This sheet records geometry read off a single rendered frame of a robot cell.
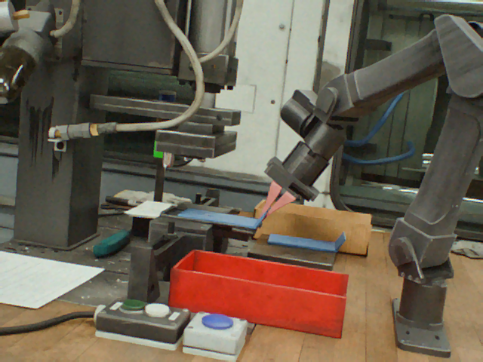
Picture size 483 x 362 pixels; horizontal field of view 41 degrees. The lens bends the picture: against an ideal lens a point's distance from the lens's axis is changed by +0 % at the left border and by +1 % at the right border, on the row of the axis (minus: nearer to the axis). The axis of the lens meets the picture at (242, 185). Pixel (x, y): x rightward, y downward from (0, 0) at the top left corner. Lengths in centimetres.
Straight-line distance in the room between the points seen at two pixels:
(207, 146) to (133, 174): 84
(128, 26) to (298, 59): 71
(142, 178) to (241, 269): 88
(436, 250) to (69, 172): 63
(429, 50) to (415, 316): 38
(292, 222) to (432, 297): 48
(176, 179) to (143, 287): 91
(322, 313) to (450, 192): 24
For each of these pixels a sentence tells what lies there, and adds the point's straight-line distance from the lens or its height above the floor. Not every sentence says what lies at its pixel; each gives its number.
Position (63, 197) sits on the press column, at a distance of 118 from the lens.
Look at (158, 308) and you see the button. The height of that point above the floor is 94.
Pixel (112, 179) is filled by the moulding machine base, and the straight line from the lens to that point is 189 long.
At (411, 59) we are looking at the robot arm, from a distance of 98.
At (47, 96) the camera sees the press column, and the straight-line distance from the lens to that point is 118.
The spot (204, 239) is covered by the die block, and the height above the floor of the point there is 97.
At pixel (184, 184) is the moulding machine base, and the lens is 181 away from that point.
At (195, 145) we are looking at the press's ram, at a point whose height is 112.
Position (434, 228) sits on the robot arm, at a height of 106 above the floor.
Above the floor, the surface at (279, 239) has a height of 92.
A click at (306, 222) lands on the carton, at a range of 137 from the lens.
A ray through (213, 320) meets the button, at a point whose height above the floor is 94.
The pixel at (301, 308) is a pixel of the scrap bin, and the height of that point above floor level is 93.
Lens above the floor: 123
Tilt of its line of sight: 9 degrees down
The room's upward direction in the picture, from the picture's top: 6 degrees clockwise
